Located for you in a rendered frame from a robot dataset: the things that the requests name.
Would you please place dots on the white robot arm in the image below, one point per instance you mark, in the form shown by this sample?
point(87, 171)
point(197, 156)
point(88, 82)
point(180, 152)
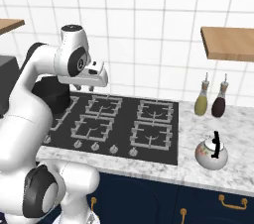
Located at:
point(26, 125)

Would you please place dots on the yellow oil bottle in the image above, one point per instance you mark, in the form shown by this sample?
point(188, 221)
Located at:
point(201, 101)

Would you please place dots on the wooden wall shelf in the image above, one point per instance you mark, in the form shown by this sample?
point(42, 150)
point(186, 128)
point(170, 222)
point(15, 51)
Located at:
point(10, 24)
point(228, 43)

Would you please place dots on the black gas hob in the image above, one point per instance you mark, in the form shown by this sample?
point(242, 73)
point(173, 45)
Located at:
point(125, 125)

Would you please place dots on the silver hob knob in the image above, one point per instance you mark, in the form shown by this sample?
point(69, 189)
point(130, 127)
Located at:
point(114, 149)
point(133, 151)
point(78, 143)
point(47, 139)
point(95, 146)

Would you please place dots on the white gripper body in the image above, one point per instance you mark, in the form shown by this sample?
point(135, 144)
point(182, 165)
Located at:
point(86, 78)

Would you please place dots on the white floral kettle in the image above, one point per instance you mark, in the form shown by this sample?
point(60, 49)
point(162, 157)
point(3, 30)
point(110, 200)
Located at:
point(211, 152)

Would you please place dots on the dark vinegar bottle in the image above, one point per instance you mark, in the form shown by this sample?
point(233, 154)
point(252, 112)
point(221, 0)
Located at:
point(219, 103)

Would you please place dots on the black toaster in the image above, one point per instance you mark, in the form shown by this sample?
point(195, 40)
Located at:
point(7, 82)

